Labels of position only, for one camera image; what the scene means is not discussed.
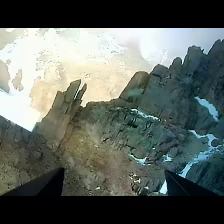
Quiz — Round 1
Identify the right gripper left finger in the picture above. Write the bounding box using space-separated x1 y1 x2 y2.
0 166 66 197

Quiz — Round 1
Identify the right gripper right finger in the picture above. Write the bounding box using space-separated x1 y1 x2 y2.
164 169 221 197

